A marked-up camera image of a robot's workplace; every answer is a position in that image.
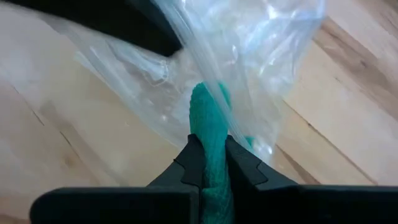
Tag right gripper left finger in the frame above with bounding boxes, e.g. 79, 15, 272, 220
29, 133, 206, 224

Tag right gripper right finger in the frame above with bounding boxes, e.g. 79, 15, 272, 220
224, 134, 398, 224

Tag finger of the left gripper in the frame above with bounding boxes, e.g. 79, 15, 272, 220
6, 0, 183, 57

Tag teal elastic bandage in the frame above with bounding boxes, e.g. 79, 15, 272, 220
188, 81, 256, 224

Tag clear plastic bag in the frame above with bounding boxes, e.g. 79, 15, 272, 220
37, 0, 326, 166

